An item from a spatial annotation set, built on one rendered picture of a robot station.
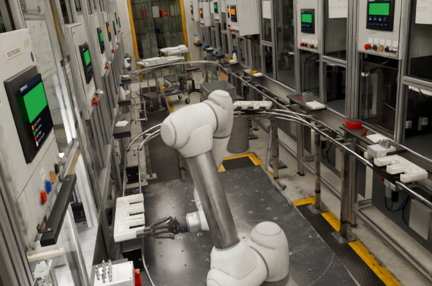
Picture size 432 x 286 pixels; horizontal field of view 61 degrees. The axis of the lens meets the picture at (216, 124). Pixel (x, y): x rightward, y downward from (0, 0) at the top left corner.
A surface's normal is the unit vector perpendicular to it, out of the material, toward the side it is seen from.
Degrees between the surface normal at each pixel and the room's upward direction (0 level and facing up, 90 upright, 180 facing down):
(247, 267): 69
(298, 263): 0
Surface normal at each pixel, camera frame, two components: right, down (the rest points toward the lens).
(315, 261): -0.09, -0.94
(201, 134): 0.62, -0.02
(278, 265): 0.64, 0.20
